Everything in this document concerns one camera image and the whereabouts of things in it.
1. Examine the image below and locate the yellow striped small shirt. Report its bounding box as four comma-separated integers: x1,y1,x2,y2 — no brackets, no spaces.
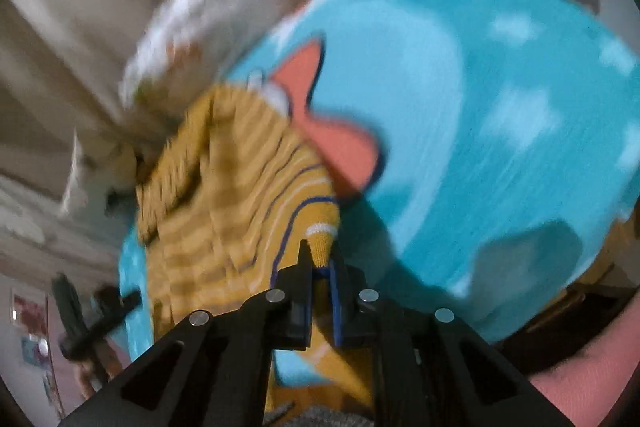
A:
134,84,377,413

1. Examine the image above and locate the white floral pillow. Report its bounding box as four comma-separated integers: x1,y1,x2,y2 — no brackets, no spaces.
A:
117,0,328,110

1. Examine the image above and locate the wall poster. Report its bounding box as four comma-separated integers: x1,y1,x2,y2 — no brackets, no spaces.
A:
10,289,54,370

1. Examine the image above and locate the pink cloth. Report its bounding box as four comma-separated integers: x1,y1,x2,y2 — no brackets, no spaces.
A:
527,332,640,410

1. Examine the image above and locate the teal star printed blanket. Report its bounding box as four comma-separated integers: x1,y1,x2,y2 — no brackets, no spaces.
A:
117,0,640,389

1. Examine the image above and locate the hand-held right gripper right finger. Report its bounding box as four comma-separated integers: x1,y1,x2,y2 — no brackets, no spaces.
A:
327,241,576,427

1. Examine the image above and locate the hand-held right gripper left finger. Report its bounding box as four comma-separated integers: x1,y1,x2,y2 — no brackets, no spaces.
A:
59,239,314,427

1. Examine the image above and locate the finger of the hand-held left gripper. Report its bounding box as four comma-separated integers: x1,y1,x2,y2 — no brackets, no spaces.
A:
94,286,143,333

